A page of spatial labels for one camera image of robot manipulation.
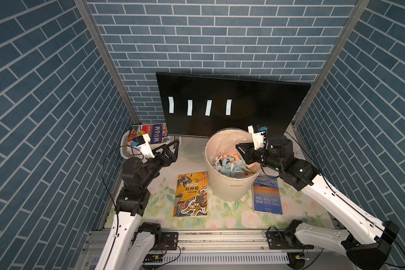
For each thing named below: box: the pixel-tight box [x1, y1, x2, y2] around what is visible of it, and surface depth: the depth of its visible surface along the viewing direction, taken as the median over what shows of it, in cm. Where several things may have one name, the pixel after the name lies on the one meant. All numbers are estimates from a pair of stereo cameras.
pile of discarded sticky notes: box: [211, 150, 258, 178], surface depth 86 cm
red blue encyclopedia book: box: [141, 123, 164, 145], surface depth 104 cm
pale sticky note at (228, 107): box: [225, 99, 232, 116], surface depth 74 cm
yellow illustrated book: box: [173, 171, 209, 218], surface depth 87 cm
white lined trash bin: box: [204, 127, 261, 202], surface depth 84 cm
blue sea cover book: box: [251, 173, 283, 215], surface depth 86 cm
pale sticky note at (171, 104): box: [168, 96, 175, 114], surface depth 75 cm
